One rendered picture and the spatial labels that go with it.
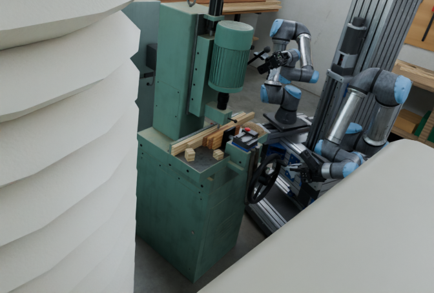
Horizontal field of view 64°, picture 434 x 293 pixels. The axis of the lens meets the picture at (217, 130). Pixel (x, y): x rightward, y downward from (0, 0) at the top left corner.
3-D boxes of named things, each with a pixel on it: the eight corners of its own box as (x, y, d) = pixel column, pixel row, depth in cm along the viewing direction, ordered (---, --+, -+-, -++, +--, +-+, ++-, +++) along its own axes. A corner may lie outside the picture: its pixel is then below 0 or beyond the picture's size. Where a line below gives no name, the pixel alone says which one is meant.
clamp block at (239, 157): (243, 169, 173) (247, 154, 168) (223, 157, 179) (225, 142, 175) (259, 158, 183) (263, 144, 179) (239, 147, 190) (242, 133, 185)
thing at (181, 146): (173, 156, 169) (174, 147, 166) (170, 154, 170) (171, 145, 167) (244, 120, 211) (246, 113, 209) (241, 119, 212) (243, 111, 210)
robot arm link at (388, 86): (360, 140, 201) (383, 63, 161) (386, 151, 193) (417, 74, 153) (351, 153, 195) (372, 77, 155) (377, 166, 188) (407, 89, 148)
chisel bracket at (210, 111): (222, 128, 182) (225, 114, 177) (202, 117, 189) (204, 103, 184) (230, 124, 187) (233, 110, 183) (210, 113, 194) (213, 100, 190)
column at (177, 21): (177, 144, 197) (190, 13, 161) (150, 127, 208) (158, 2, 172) (203, 131, 212) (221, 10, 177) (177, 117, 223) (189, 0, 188)
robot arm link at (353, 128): (338, 137, 207) (345, 117, 200) (360, 146, 200) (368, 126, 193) (330, 143, 198) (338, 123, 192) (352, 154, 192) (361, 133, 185)
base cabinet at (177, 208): (193, 284, 211) (208, 196, 176) (132, 231, 240) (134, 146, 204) (236, 244, 243) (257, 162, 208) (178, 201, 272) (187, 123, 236)
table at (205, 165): (213, 193, 158) (215, 183, 155) (167, 162, 173) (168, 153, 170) (280, 148, 201) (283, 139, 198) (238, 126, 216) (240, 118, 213)
